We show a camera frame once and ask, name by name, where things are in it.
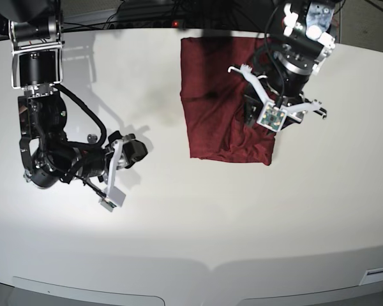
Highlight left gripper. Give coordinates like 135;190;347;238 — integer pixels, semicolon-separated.
242;76;307;128

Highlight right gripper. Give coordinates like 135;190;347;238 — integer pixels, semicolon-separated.
98;135;148;179

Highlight red long-sleeve T-shirt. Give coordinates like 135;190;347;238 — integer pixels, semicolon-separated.
180;37;275;166

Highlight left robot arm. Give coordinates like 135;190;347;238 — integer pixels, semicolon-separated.
235;1;337;133

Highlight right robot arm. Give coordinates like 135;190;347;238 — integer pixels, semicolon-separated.
0;1;147;189

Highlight white power strip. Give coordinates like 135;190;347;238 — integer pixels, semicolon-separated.
106;18;203;30

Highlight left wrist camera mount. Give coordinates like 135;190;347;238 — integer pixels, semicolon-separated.
227;64;327;133

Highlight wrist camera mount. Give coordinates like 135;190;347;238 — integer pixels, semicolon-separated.
99;131;126;212
227;64;327;133

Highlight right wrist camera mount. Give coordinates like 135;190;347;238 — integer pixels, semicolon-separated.
99;131;126;212

